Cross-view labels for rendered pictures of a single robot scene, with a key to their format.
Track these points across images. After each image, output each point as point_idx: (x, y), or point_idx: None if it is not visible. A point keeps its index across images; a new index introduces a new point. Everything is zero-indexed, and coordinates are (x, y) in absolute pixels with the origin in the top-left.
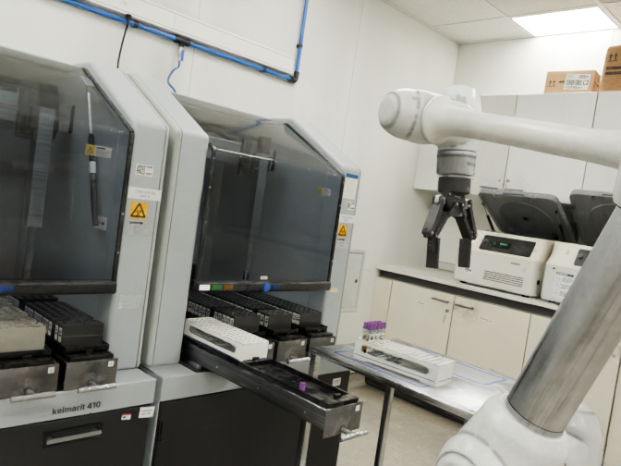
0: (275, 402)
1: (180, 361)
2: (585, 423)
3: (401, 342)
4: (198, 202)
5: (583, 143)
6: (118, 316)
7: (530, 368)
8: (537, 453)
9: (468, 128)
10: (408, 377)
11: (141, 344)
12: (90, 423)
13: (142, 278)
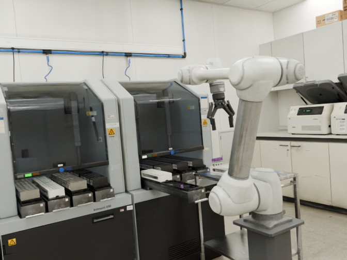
0: (172, 194)
1: (142, 188)
2: (267, 175)
3: None
4: (134, 123)
5: None
6: (112, 173)
7: (230, 158)
8: (235, 185)
9: (205, 76)
10: None
11: (124, 182)
12: (108, 213)
13: (119, 157)
